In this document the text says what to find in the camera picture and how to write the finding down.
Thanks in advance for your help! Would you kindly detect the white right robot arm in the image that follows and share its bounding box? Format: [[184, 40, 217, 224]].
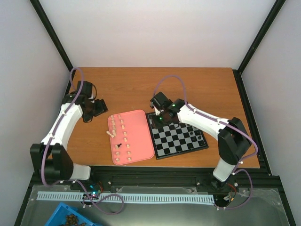
[[150, 92, 251, 190]]

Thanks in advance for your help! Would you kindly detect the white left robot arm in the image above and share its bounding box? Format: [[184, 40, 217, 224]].
[[30, 81, 108, 190]]

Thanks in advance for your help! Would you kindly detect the black and white chessboard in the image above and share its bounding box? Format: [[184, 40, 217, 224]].
[[146, 113, 209, 160]]

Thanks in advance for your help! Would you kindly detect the pink plastic tray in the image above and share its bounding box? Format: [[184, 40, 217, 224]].
[[107, 110, 155, 165]]

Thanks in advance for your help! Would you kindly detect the blue plastic bin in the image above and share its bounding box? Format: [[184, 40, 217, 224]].
[[45, 202, 101, 226]]

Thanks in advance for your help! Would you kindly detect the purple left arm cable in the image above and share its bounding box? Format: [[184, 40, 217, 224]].
[[41, 67, 125, 215]]

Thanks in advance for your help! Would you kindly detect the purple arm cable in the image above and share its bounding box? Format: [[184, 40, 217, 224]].
[[154, 75, 258, 210], [41, 67, 125, 215]]

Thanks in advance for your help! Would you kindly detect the black aluminium frame base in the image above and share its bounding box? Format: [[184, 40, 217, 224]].
[[14, 67, 297, 226]]

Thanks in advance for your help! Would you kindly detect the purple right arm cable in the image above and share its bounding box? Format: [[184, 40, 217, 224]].
[[154, 75, 258, 210]]

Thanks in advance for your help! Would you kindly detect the light blue cable duct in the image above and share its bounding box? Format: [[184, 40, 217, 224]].
[[36, 191, 214, 205]]

